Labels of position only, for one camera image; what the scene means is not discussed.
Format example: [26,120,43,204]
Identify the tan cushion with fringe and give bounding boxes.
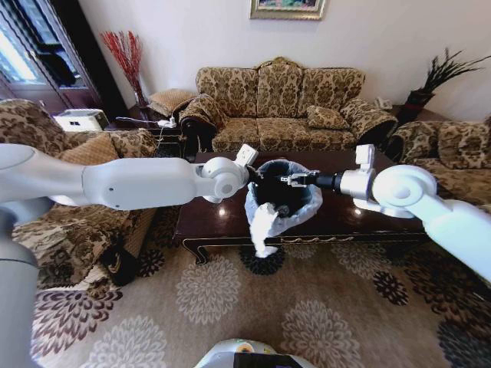
[147,88,197,117]

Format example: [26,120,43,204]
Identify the dark plant in black pot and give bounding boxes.
[405,47,491,107]

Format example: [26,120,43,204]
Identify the beige floral patterned rug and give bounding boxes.
[29,212,491,368]

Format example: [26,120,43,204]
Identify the floral three-seat sofa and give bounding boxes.
[180,56,400,155]

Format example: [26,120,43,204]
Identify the white box appliance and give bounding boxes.
[52,108,110,133]

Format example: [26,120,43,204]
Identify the white robot front shell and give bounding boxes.
[193,338,309,368]

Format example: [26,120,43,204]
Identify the floral armchair with tan cushion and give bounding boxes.
[0,98,159,291]

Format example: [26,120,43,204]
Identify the black bin with white liner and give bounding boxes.
[244,159,325,258]

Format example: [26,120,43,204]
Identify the dark wooden side table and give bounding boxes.
[105,103,187,157]

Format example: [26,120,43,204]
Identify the gold framed painting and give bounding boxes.
[249,0,328,21]

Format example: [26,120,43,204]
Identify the floral sofa cushion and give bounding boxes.
[305,104,351,131]

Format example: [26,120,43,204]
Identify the tan quilted cushion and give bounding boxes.
[56,133,120,166]

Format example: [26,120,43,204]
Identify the dark wooden coffee table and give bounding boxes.
[172,148,431,266]

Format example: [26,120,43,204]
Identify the red branches in vase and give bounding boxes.
[100,30,150,109]

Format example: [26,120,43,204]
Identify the dark wooden glass cabinet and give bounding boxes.
[0,0,130,118]

